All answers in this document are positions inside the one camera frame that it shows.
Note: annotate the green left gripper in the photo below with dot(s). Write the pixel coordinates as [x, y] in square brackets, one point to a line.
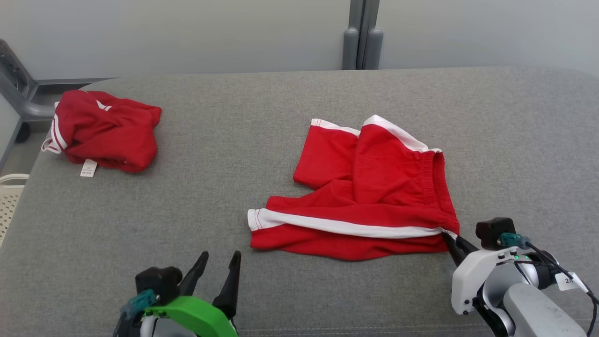
[196, 313]

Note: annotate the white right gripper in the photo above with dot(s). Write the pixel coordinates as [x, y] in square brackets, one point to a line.
[470, 271]

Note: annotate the red shorts white stripe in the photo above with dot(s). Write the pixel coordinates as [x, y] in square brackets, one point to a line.
[383, 187]

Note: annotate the red basketball jersey white trim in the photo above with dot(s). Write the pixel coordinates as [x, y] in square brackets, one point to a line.
[107, 131]

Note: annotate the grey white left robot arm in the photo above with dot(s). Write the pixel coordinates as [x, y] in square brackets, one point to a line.
[164, 330]

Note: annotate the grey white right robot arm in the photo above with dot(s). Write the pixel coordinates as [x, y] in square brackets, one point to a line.
[538, 313]

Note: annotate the white perforated laundry basket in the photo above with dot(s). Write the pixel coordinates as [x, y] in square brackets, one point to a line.
[11, 201]

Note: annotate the black caster wheel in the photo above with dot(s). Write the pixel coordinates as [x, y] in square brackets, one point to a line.
[22, 133]

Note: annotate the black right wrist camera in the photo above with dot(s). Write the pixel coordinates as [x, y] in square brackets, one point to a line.
[491, 231]

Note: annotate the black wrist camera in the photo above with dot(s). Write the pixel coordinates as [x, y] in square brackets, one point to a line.
[159, 281]
[491, 231]

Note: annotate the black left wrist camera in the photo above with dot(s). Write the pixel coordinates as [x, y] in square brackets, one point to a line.
[159, 281]

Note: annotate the grey double partition post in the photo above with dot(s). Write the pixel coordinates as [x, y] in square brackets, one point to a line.
[351, 51]

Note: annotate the grey partition bottom rail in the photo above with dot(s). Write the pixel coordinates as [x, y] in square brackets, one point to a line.
[70, 81]

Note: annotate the grey partition post with foot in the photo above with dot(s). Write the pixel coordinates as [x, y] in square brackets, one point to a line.
[28, 110]

